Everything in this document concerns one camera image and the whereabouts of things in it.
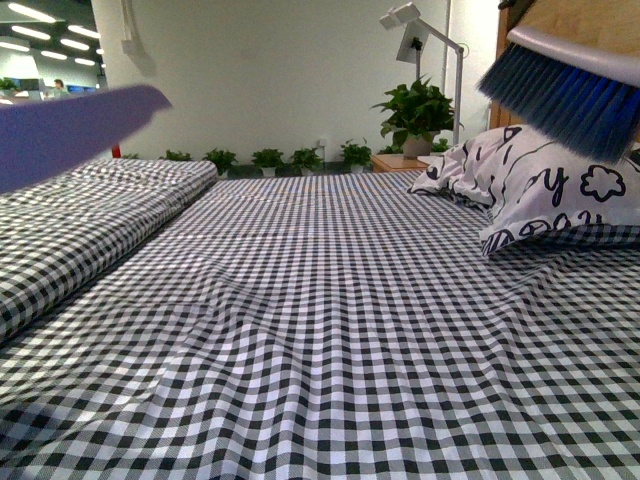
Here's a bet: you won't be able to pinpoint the white plastic dustpan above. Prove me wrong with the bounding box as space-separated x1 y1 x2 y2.
1 85 171 193

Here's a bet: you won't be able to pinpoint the white hand brush blue bristles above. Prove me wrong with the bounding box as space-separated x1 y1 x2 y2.
478 26 639 163

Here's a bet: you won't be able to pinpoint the small potted plant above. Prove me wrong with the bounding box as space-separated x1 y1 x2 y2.
160 149 193 162
252 148 284 178
341 140 372 174
291 147 324 176
202 148 238 178

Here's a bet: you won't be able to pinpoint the black white checkered bedsheet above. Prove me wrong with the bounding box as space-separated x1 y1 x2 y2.
1 174 639 479

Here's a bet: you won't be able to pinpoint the far wooden nightstand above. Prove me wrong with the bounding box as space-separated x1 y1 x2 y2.
371 154 430 173

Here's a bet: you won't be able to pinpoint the large potted green plant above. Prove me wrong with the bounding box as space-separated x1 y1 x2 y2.
374 79 454 159

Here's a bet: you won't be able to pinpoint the white patterned pillow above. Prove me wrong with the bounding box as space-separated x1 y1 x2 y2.
409 125 639 256

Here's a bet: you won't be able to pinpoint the folded checkered quilt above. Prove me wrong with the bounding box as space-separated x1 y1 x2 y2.
1 159 218 340

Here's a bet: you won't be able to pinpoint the person in background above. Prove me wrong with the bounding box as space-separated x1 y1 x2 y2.
52 79 69 99

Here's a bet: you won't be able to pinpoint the wooden headboard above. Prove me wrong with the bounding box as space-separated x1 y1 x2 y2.
488 0 640 130

